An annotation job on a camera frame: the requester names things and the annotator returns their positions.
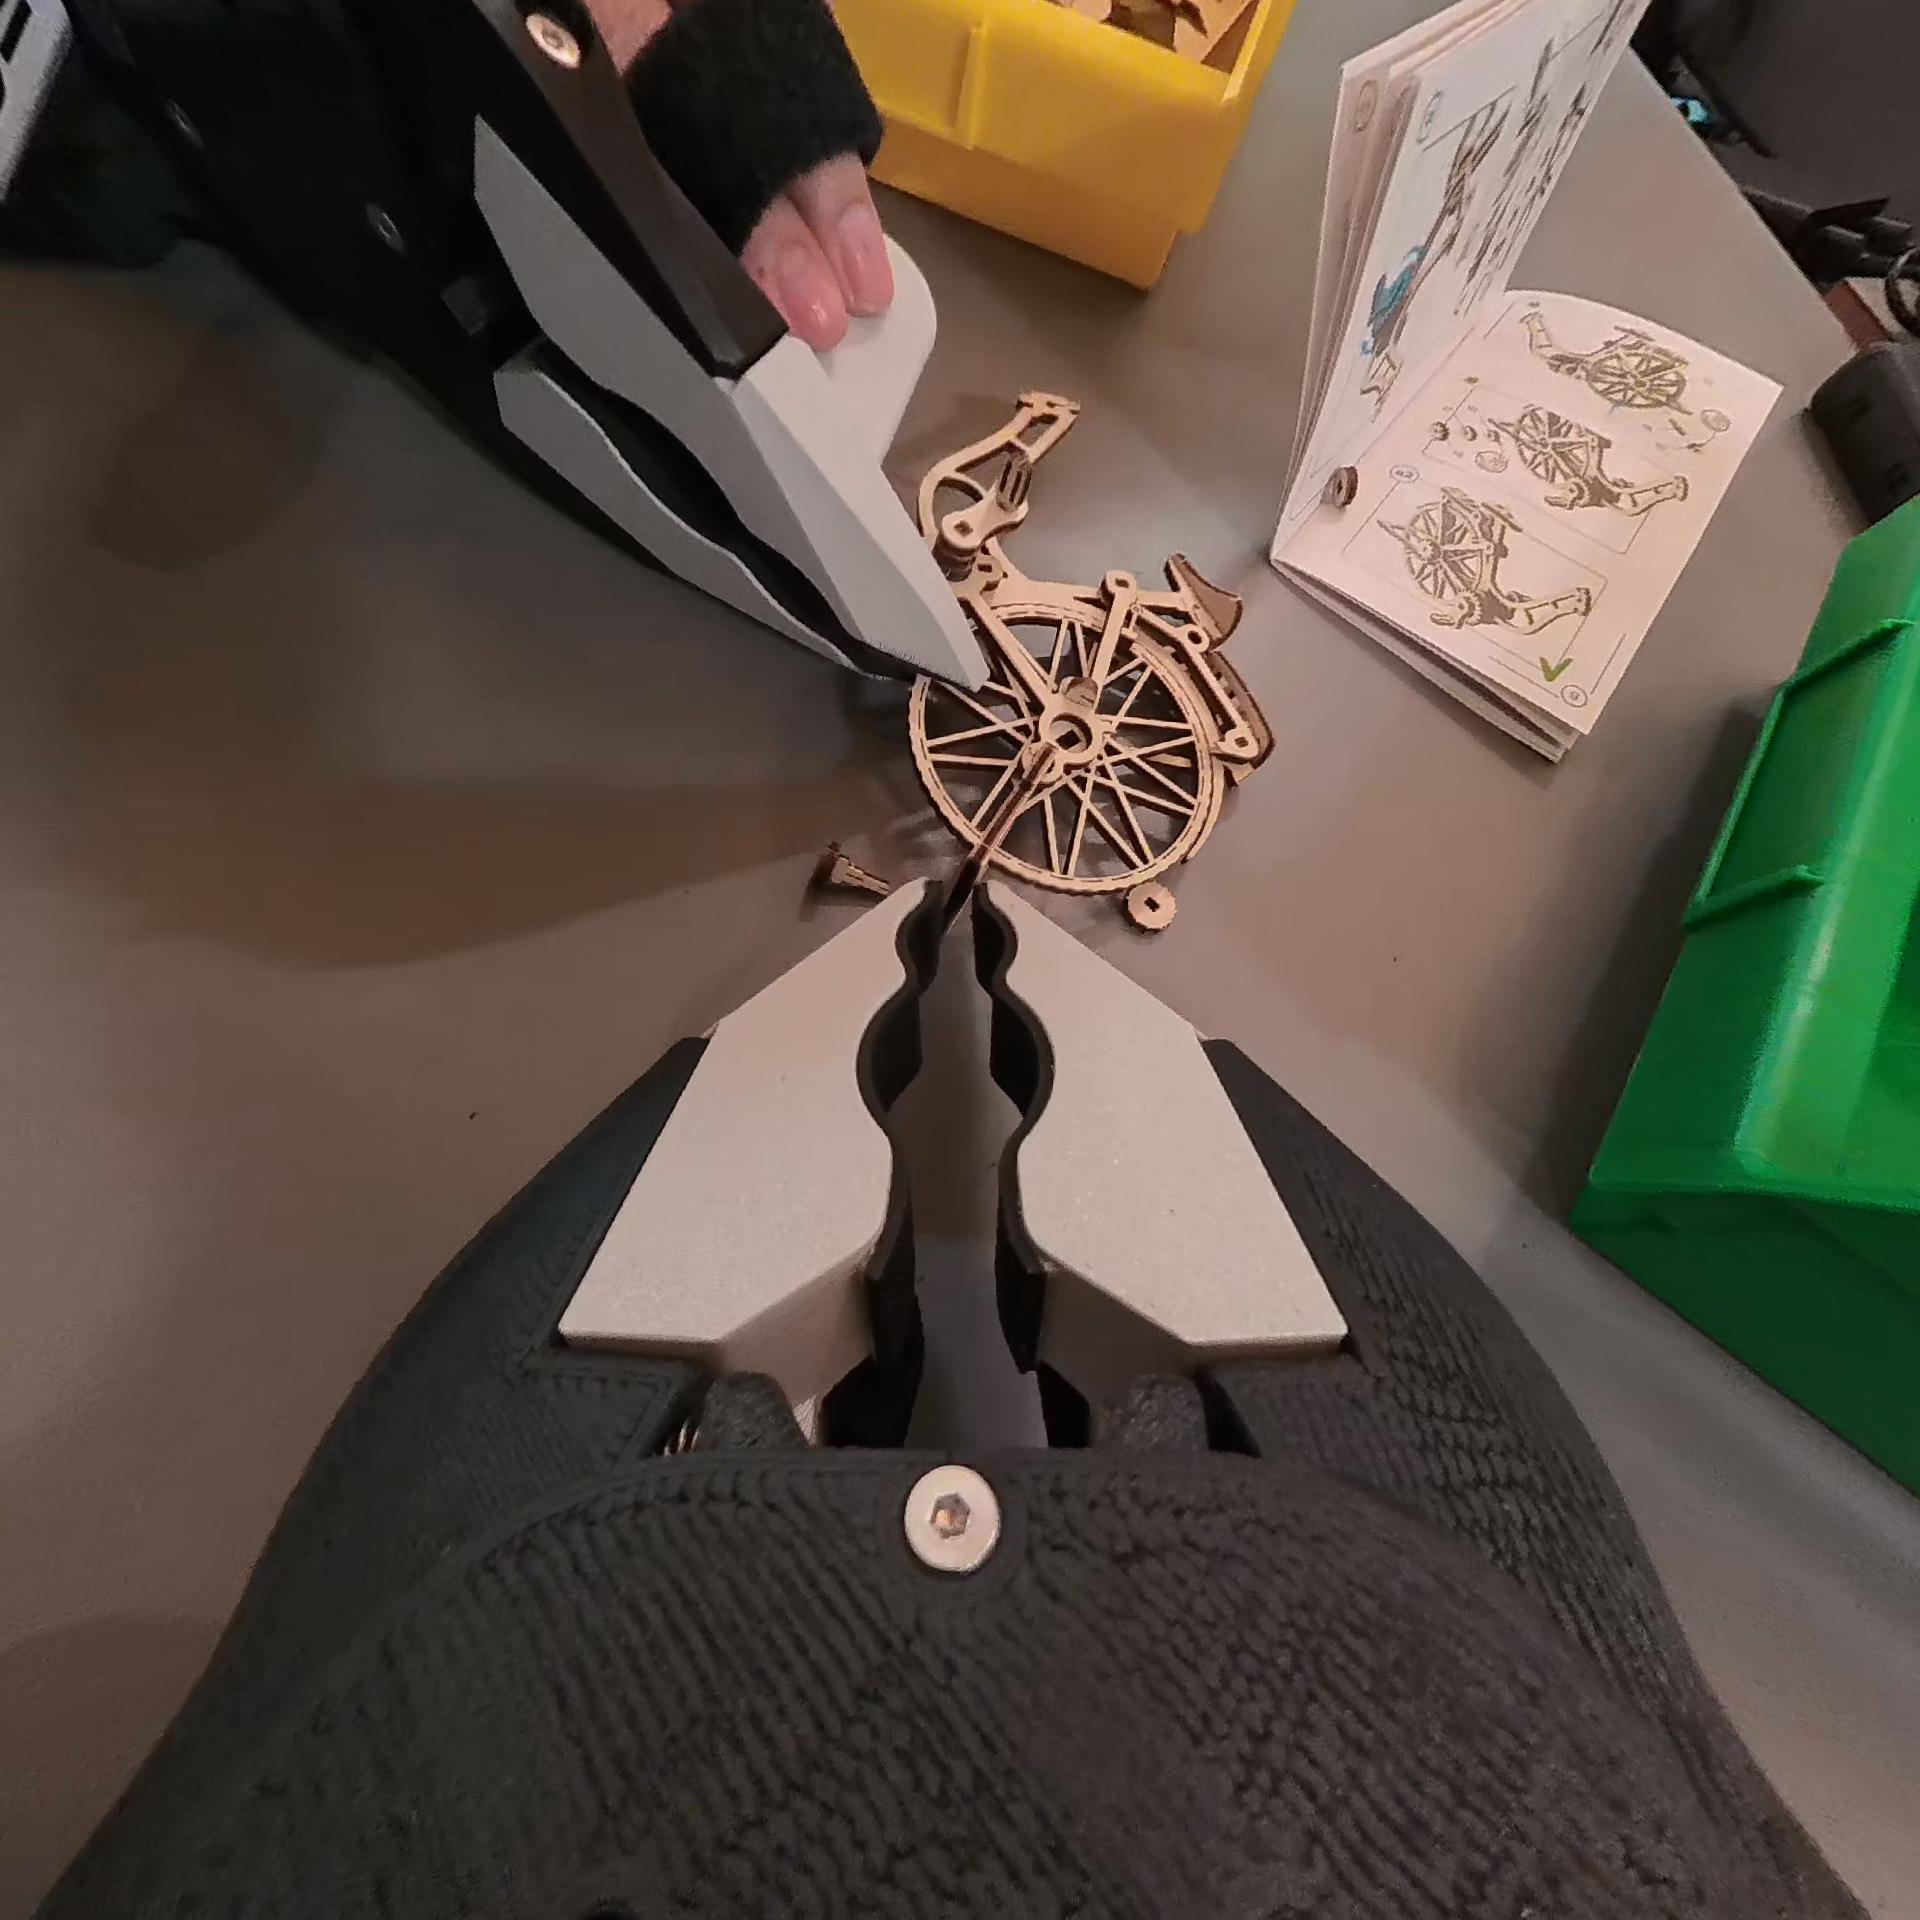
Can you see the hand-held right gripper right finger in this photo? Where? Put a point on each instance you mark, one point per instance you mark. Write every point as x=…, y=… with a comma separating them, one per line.
x=1188, y=1199

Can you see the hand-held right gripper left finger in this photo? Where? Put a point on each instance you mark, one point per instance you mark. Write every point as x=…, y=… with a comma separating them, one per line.
x=723, y=1199

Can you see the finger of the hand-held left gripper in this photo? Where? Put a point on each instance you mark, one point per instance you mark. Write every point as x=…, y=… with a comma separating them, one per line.
x=571, y=436
x=840, y=527

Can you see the wooden bicycle model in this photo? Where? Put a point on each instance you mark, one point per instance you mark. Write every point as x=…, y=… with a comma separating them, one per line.
x=981, y=518

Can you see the small wooden washer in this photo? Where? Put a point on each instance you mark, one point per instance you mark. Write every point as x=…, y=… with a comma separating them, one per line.
x=1132, y=914

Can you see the yellow plastic bin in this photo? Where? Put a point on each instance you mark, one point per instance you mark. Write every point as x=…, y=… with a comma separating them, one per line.
x=1054, y=167

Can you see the grey desk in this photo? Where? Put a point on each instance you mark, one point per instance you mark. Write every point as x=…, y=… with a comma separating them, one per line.
x=449, y=829

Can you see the person's left hand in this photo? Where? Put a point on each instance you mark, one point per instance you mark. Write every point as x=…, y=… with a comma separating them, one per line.
x=816, y=253

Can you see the small wooden peg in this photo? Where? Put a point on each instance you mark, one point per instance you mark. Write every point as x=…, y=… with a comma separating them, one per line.
x=842, y=875

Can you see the green plastic bin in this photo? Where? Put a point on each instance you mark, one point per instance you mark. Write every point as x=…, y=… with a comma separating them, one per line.
x=1797, y=974

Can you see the white instruction booklet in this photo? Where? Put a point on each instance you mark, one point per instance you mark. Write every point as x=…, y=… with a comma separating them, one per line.
x=1652, y=595

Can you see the black cylindrical device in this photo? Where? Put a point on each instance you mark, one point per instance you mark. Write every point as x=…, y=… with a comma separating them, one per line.
x=1879, y=418

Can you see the black clamp tool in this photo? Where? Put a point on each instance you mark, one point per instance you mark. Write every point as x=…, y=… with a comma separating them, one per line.
x=1843, y=229

